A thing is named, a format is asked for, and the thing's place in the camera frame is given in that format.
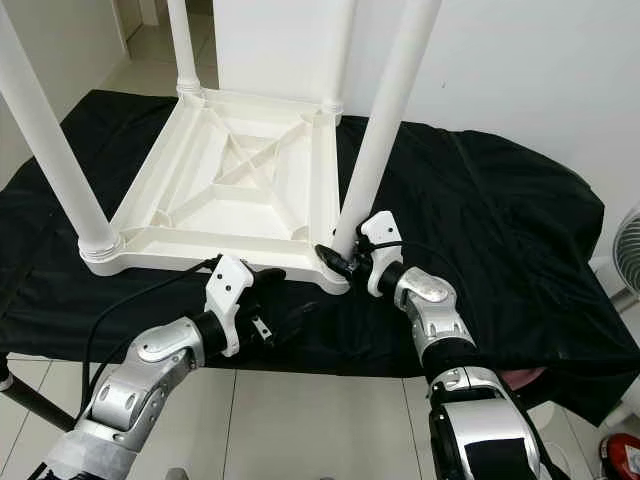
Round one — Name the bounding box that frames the red round object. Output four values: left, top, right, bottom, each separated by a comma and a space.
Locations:
600, 435, 640, 476

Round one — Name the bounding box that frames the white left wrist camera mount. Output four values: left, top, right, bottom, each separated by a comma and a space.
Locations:
205, 253, 256, 356

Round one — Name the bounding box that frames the white plastic table leg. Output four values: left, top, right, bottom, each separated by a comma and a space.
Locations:
318, 0, 356, 111
332, 0, 443, 253
0, 10, 123, 259
165, 0, 201, 93

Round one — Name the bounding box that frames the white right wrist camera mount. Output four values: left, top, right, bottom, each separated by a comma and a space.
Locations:
360, 210, 403, 296

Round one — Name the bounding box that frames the white plastic table top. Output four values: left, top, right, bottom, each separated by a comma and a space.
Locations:
78, 85, 353, 294

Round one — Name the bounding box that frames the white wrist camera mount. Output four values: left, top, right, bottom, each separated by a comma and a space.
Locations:
205, 253, 256, 356
360, 210, 403, 296

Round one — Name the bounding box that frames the white round fan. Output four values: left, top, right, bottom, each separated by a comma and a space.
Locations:
600, 205, 640, 301

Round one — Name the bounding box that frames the black tablecloth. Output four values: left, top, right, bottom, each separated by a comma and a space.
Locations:
0, 88, 636, 416

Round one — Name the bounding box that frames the pink rounded object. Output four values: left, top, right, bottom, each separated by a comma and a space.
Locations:
500, 365, 551, 386

